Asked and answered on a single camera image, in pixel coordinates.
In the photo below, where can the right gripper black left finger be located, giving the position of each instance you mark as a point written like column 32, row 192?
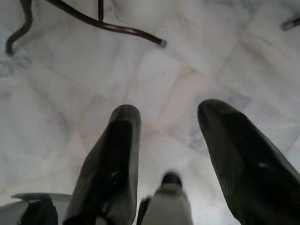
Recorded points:
column 110, row 168

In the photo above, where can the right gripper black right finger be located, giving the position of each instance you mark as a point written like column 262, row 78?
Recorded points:
column 248, row 168

